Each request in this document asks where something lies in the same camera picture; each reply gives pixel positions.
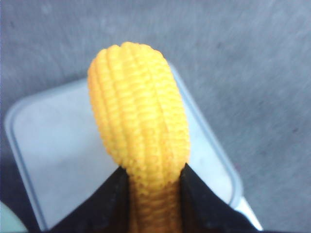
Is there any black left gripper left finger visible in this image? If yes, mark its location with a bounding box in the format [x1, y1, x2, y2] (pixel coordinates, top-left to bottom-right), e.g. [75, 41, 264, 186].
[50, 167, 129, 233]

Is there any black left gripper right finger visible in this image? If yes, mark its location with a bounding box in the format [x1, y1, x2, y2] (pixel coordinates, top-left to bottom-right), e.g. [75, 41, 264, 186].
[180, 164, 259, 233]

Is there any yellow corn cob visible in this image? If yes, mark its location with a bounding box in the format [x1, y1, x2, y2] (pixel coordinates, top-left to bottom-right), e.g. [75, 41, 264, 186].
[87, 42, 190, 233]

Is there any silver digital kitchen scale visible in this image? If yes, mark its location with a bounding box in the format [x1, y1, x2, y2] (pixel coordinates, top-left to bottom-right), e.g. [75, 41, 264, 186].
[4, 67, 262, 230]

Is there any light green plate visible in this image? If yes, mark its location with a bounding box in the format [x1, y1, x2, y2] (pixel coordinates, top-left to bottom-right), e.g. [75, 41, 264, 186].
[0, 202, 28, 233]

